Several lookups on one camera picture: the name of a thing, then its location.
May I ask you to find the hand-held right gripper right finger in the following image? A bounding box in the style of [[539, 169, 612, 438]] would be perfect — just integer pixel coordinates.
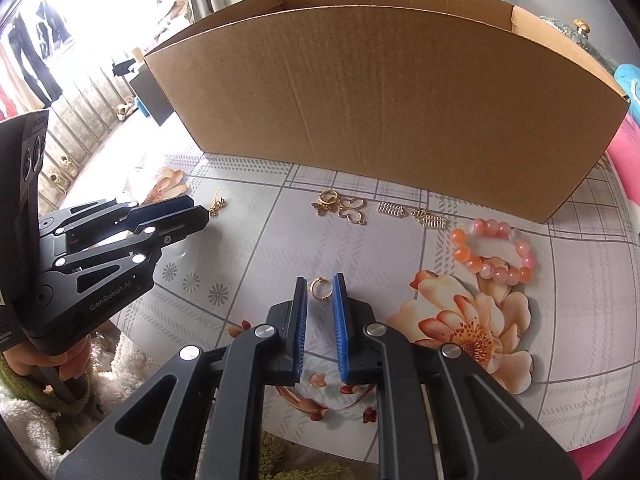
[[332, 272, 583, 480]]

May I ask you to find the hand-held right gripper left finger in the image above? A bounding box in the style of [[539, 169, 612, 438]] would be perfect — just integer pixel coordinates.
[[54, 276, 310, 480]]

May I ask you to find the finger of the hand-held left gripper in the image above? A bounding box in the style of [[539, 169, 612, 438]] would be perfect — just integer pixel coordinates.
[[39, 195, 196, 241], [46, 205, 210, 296]]

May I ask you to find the gold dangle earring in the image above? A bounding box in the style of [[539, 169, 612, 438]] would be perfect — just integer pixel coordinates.
[[207, 187, 228, 218]]

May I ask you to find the gold butterfly outline charm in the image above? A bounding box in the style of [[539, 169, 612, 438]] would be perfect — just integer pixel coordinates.
[[337, 197, 368, 226]]

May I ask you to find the gold butterfly ring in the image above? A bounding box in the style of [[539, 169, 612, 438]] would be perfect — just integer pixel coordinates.
[[311, 189, 343, 218]]

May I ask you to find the brown cardboard box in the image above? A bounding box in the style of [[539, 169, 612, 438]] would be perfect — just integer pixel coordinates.
[[143, 0, 632, 225]]

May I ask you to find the person's left hand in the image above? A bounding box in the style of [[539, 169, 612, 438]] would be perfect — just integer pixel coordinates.
[[2, 332, 103, 391]]

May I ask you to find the dark cabinet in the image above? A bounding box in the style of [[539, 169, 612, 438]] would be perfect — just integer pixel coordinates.
[[131, 67, 173, 127]]

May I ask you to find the metal window railing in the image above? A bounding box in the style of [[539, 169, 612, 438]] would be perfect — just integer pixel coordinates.
[[40, 60, 151, 201]]

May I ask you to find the dark hanging garment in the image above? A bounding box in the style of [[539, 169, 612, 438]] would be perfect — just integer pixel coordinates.
[[7, 0, 73, 106]]

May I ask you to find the pink floral blanket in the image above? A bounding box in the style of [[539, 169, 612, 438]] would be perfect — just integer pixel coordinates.
[[595, 110, 640, 480]]

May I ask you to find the grey lace cloth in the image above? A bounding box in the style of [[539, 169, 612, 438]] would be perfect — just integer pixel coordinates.
[[540, 14, 621, 76]]

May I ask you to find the blue striped garment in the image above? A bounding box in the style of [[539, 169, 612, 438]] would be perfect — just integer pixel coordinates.
[[614, 62, 640, 121]]

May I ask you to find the orange pink bead bracelet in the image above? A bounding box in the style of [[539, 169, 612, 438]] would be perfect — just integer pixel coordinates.
[[450, 217, 538, 283]]

